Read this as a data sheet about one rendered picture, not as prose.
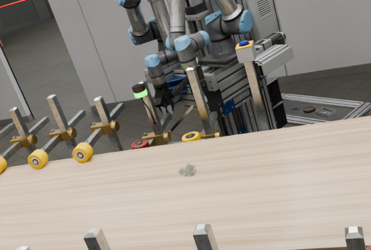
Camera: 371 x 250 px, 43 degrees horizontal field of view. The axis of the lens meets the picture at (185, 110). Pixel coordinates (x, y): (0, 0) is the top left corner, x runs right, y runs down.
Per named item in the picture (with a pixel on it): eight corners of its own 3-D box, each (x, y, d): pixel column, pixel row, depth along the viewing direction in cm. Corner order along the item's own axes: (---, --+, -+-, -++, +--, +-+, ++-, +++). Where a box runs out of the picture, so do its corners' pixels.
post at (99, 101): (128, 177, 248) (95, 96, 230) (133, 177, 247) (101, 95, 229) (125, 181, 245) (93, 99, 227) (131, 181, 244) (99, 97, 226)
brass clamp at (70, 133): (57, 137, 250) (53, 129, 248) (79, 134, 245) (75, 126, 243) (51, 143, 244) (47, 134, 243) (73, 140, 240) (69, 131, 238)
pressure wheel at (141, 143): (142, 160, 225) (134, 139, 220) (157, 158, 222) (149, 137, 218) (136, 169, 218) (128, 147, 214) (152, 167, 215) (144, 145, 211)
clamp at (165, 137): (147, 142, 236) (144, 133, 234) (172, 138, 231) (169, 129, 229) (143, 148, 231) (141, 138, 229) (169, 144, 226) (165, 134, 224)
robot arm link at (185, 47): (193, 33, 214) (181, 40, 208) (200, 56, 218) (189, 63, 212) (180, 35, 219) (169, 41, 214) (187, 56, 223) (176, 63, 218)
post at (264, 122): (266, 148, 220) (243, 58, 203) (277, 147, 218) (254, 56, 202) (265, 153, 216) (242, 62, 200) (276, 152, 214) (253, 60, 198)
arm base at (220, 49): (224, 47, 269) (220, 31, 265) (243, 48, 257) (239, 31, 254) (206, 58, 261) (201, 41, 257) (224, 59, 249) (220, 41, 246)
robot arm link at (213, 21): (217, 33, 264) (211, 9, 259) (237, 31, 254) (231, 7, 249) (205, 41, 256) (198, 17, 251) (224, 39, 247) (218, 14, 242)
